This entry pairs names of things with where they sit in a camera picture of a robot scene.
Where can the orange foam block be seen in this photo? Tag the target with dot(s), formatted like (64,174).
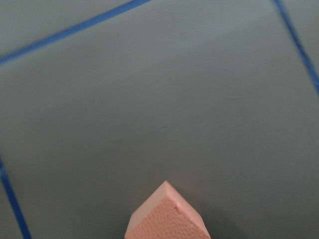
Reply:
(165,214)

